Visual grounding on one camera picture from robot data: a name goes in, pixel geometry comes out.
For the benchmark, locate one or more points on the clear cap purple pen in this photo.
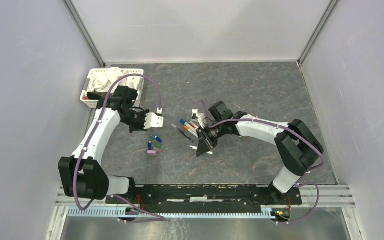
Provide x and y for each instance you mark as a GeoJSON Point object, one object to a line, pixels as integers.
{"type": "Point", "coordinates": [182, 132]}

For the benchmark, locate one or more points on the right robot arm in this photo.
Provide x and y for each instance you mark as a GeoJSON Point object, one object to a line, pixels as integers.
{"type": "Point", "coordinates": [297, 146]}

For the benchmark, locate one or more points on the white plastic basket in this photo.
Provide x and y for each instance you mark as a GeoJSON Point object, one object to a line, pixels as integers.
{"type": "Point", "coordinates": [91, 98]}

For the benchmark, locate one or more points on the blue whiteboard marker cap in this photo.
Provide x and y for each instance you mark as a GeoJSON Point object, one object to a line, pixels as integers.
{"type": "Point", "coordinates": [157, 138]}

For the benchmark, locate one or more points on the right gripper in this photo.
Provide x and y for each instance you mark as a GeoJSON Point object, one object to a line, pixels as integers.
{"type": "Point", "coordinates": [203, 147]}

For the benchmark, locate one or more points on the white crumpled cloth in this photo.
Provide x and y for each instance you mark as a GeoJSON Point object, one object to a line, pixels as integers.
{"type": "Point", "coordinates": [101, 80]}

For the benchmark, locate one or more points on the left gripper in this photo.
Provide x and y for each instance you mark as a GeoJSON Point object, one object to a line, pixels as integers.
{"type": "Point", "coordinates": [141, 128]}

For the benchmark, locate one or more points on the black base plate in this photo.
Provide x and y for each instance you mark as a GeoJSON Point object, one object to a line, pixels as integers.
{"type": "Point", "coordinates": [210, 198]}

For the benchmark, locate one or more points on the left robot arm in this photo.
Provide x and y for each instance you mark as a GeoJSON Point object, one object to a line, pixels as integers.
{"type": "Point", "coordinates": [81, 173]}

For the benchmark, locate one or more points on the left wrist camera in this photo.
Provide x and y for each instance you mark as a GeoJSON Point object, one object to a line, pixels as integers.
{"type": "Point", "coordinates": [154, 119]}

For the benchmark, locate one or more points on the orange cap marker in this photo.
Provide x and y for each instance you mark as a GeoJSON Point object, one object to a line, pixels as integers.
{"type": "Point", "coordinates": [191, 131]}

